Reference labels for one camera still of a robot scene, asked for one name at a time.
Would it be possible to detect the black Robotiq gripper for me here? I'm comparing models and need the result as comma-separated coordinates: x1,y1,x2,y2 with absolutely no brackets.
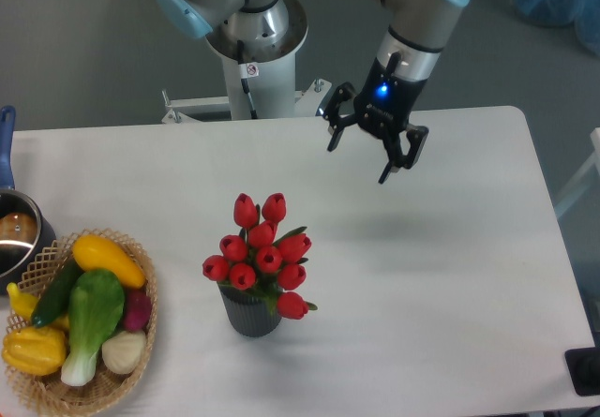
322,57,429,186

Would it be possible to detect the red tulip bouquet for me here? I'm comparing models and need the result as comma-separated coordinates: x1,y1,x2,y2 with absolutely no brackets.
202,193,318,320

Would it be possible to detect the blue handled saucepan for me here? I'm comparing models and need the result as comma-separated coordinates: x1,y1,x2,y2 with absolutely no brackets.
1,105,55,295

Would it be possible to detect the small yellow banana pepper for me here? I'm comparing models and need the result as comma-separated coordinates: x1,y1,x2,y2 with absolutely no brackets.
7,282,69,332

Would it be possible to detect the yellow squash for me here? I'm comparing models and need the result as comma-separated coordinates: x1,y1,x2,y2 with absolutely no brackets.
72,234,146,290

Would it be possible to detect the dark grey ribbed vase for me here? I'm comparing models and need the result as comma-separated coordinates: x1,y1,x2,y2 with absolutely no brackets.
218,286,282,337

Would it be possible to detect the purple red radish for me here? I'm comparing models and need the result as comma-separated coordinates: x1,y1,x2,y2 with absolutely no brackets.
123,290,152,332

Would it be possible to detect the white garlic bulb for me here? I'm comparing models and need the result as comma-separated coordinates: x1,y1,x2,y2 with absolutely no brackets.
101,331,146,375

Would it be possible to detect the black device at edge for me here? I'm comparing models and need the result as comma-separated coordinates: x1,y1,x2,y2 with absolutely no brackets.
564,347,599,396

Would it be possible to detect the green bok choy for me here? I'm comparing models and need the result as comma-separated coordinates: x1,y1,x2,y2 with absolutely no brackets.
61,269,125,387

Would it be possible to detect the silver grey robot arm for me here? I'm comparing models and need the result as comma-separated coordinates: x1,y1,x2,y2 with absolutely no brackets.
157,0,470,173

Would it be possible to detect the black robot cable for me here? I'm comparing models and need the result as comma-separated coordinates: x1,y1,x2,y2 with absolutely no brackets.
235,39,259,120

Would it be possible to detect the dark green cucumber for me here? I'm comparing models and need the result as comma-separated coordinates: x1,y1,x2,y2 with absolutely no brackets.
31,258,83,328

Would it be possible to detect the yellow bell pepper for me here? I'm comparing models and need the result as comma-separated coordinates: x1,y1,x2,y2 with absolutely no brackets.
1,326,67,376

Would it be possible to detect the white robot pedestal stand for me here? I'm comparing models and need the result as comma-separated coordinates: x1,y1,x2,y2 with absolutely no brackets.
161,52,332,124

